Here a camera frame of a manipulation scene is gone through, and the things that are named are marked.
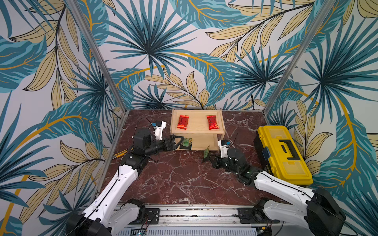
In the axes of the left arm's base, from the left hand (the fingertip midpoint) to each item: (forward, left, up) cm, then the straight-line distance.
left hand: (178, 141), depth 72 cm
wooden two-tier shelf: (+11, -10, -5) cm, 16 cm away
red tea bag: (+15, -2, -3) cm, 16 cm away
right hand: (-2, -15, -12) cm, 19 cm away
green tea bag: (+14, -4, -22) cm, 26 cm away
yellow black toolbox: (-2, -52, -8) cm, 53 cm away
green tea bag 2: (+2, -15, -13) cm, 20 cm away
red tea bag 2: (+15, -18, -3) cm, 23 cm away
